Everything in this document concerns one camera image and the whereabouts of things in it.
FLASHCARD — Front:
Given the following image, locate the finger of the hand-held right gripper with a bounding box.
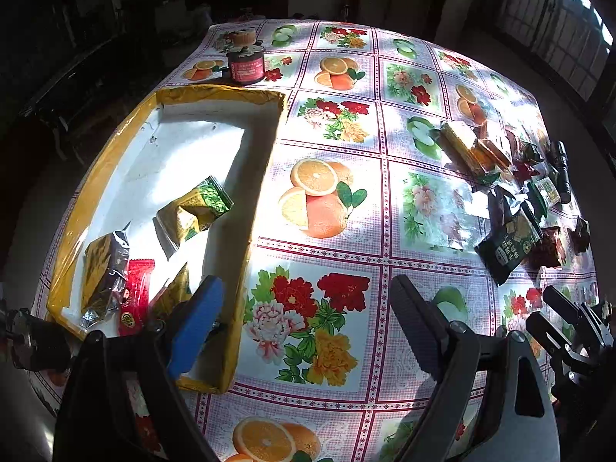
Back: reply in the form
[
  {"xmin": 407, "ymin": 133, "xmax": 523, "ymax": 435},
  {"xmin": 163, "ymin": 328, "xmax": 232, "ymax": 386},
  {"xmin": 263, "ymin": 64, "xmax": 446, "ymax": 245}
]
[
  {"xmin": 526, "ymin": 312, "xmax": 578, "ymax": 363},
  {"xmin": 543, "ymin": 285, "xmax": 606, "ymax": 342}
]

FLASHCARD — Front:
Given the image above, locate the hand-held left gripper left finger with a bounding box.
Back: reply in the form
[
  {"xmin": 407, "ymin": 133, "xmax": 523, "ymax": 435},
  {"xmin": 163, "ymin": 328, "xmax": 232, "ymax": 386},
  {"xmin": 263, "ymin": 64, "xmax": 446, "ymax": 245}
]
[{"xmin": 52, "ymin": 275, "xmax": 227, "ymax": 462}]

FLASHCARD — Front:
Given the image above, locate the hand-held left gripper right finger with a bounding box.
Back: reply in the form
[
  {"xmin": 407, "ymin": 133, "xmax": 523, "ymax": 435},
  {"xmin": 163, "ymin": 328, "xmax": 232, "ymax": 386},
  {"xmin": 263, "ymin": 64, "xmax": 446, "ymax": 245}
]
[{"xmin": 389, "ymin": 274, "xmax": 561, "ymax": 462}]

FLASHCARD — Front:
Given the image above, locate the yellow cardboard box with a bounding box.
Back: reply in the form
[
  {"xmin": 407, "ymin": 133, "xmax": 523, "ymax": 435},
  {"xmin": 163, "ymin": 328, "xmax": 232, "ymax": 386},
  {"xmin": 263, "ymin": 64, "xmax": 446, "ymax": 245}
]
[{"xmin": 47, "ymin": 83, "xmax": 288, "ymax": 394}]

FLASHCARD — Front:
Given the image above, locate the red brown snack packet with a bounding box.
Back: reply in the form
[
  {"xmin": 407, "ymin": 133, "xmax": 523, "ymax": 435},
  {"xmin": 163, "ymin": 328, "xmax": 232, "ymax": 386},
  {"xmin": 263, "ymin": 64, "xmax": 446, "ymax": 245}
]
[{"xmin": 527, "ymin": 226, "xmax": 569, "ymax": 270}]

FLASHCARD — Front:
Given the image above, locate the long red snack packet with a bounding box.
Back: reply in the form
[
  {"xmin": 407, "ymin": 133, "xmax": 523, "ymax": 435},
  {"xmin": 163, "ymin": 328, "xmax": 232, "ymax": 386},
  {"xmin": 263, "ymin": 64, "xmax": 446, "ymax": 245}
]
[{"xmin": 117, "ymin": 259, "xmax": 156, "ymax": 338}]

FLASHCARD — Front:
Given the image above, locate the dark green cracker packet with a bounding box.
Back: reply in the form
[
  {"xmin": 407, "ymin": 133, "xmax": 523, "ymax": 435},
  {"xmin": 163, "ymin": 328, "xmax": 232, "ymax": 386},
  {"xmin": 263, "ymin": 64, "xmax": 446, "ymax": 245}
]
[{"xmin": 474, "ymin": 202, "xmax": 544, "ymax": 286}]

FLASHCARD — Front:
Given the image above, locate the silver and gold snack packet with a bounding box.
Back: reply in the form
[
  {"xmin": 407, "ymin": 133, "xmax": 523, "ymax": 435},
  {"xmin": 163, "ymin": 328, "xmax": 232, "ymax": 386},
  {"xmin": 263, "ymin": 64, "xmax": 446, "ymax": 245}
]
[{"xmin": 79, "ymin": 224, "xmax": 132, "ymax": 333}]

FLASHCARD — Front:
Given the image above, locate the small green snack packet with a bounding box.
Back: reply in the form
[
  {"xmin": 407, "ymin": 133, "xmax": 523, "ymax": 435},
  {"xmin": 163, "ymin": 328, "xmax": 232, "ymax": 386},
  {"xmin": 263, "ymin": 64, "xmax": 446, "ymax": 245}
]
[{"xmin": 527, "ymin": 176, "xmax": 561, "ymax": 217}]

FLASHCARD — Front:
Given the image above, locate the green and gold snack packet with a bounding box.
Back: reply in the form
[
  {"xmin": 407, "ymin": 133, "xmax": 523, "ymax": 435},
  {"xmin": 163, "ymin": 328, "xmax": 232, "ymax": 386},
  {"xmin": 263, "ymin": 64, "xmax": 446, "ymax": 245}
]
[{"xmin": 153, "ymin": 174, "xmax": 235, "ymax": 261}]

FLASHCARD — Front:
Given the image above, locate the dark foil snack packet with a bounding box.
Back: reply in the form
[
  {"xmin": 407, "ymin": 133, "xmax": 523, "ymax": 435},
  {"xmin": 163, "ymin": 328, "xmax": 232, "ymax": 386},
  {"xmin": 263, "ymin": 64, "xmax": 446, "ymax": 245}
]
[{"xmin": 486, "ymin": 185, "xmax": 525, "ymax": 232}]

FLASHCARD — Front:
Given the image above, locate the black flashlight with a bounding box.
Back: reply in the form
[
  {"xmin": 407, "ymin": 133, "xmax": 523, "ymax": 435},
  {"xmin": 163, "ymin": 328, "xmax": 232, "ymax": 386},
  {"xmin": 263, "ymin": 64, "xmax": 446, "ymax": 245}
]
[{"xmin": 546, "ymin": 141, "xmax": 573, "ymax": 204}]

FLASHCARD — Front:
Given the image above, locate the dark green snack packet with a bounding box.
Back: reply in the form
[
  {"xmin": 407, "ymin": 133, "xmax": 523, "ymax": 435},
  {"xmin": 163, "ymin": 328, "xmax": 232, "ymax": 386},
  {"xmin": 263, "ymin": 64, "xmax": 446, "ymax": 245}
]
[{"xmin": 517, "ymin": 141, "xmax": 544, "ymax": 163}]

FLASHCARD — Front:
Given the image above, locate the yellow cracker packet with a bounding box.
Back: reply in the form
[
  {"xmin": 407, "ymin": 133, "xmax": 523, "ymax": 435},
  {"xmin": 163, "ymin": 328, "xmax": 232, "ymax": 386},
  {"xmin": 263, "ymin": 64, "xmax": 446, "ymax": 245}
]
[{"xmin": 440, "ymin": 122, "xmax": 487, "ymax": 175}]

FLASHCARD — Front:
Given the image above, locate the reddish orange snack packet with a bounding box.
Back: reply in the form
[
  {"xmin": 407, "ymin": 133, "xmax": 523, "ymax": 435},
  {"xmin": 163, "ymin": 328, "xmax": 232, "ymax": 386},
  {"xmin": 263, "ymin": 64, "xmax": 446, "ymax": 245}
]
[{"xmin": 481, "ymin": 120, "xmax": 518, "ymax": 152}]

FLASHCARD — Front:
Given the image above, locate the fruit and flower printed tablecloth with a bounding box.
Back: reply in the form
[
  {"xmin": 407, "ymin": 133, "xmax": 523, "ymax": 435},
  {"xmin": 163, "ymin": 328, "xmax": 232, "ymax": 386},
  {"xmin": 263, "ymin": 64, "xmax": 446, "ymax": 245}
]
[{"xmin": 29, "ymin": 19, "xmax": 602, "ymax": 462}]

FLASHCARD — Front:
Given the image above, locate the red jar with black lid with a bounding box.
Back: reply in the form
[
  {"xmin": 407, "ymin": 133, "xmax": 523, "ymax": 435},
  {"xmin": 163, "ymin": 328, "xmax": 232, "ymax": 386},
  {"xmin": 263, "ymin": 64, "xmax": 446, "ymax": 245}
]
[{"xmin": 226, "ymin": 44, "xmax": 266, "ymax": 86}]

